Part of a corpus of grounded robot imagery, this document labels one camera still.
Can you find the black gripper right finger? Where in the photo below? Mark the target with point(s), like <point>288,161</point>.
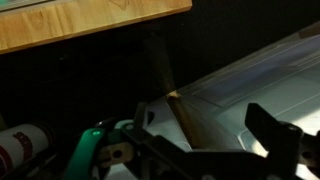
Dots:
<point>266,126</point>

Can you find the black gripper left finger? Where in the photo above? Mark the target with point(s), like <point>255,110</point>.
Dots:
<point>141,116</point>

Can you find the white front-load washing machine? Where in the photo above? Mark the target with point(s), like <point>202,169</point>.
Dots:
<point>260,86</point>

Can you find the wooden workbench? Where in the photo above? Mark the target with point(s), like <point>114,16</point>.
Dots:
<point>83,16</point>

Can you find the white can red print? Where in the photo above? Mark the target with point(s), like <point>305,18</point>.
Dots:
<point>20,143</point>

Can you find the wooden post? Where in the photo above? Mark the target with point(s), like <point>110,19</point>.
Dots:
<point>181,113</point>

